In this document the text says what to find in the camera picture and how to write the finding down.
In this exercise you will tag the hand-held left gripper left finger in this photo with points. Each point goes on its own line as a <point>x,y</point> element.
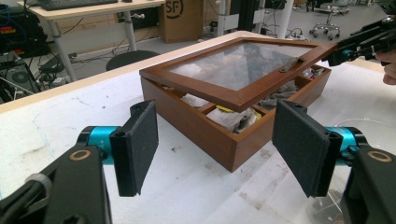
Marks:
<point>137,146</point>

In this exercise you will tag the brown wooden box with glass lid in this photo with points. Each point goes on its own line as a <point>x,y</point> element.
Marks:
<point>202,124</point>

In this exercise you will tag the white legged desk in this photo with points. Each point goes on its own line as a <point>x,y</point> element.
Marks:
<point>93,11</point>

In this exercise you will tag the black keyboard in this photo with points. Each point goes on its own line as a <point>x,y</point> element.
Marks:
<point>74,3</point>

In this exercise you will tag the black round stool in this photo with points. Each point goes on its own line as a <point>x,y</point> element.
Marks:
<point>130,59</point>

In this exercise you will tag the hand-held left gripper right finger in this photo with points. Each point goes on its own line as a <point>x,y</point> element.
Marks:
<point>302,146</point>

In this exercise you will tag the white power adapter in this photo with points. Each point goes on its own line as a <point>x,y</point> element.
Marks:
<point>59,81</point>

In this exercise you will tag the cardboard box with round logo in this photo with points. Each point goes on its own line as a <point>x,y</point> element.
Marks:
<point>182,21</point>

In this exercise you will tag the yellow packet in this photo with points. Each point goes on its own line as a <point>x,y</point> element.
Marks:
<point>224,108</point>

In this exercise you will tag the chrome wheeled stool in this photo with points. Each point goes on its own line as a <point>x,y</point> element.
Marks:
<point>327,23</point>

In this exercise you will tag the large white crumpled wrapper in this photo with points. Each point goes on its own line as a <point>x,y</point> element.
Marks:
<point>232,120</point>

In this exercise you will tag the grey cloth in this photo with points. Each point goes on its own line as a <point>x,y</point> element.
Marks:
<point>280,93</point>

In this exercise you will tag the white table frame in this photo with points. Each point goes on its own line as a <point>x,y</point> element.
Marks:
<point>285,17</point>

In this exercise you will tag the black metal stand with base plate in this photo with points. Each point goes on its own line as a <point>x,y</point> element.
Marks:
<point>249,14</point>

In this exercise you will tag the clear wrapped small item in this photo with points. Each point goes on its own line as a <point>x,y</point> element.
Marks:
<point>313,72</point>

